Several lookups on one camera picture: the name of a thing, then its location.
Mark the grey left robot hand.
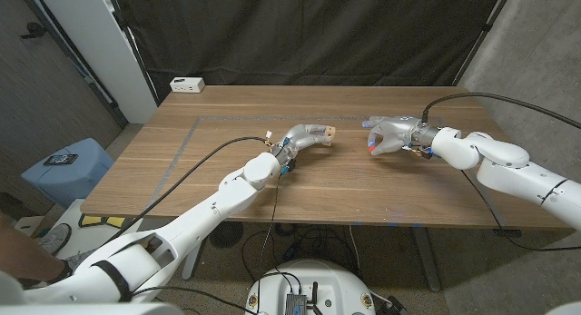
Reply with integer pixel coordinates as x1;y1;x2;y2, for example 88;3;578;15
271;123;337;167

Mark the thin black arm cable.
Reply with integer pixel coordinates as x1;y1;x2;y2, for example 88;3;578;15
131;172;282;314
460;169;581;252

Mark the black curtain backdrop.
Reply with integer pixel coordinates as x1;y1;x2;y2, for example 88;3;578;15
111;0;507;103

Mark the black phone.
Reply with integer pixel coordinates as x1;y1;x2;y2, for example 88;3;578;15
43;153;79;166

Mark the person's bare leg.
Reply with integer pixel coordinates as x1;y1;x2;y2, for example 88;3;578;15
0;212;64;282

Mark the white pillar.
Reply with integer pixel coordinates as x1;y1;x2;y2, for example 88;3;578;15
34;0;158;124

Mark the black round floor fan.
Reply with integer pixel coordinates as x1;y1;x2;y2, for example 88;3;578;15
208;221;244;250

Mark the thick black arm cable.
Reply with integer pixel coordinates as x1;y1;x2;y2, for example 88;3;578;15
103;135;270;243
420;92;581;129

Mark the white table leg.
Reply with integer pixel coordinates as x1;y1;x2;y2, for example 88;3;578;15
181;240;205;281

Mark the wooden table panel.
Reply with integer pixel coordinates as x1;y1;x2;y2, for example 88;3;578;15
143;114;507;228

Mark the white floor platform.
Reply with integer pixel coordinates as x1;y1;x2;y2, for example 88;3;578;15
44;199;151;261

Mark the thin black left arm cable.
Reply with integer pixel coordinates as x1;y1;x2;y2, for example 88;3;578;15
131;172;282;314

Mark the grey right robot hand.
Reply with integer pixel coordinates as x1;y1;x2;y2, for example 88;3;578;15
361;115;440;157

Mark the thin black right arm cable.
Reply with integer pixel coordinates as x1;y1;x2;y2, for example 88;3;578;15
460;169;581;252

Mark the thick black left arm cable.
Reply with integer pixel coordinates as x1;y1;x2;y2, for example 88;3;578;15
103;135;270;243

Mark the white power strip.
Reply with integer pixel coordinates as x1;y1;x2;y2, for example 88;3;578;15
169;76;206;94

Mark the black floor cable bundle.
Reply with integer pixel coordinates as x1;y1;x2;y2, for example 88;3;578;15
240;221;364;284

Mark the yellow and black floor pad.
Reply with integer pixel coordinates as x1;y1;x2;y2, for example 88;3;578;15
79;213;133;229

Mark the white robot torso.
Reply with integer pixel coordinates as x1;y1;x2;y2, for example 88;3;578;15
244;259;377;315

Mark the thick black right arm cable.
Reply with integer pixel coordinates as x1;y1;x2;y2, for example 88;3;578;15
420;92;581;129

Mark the grey table leg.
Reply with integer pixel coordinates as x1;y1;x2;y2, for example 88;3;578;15
410;226;442;292

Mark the grey sneaker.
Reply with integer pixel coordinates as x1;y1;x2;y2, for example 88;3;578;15
63;250;94;271
38;222;73;255

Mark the black backdrop frame pole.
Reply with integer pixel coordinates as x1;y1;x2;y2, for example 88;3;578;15
453;0;517;87
106;0;160;107

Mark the black door handle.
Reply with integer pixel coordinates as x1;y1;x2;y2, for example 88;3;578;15
19;22;49;39

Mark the blue stool with phone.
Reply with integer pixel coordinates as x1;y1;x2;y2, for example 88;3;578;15
20;137;114;210

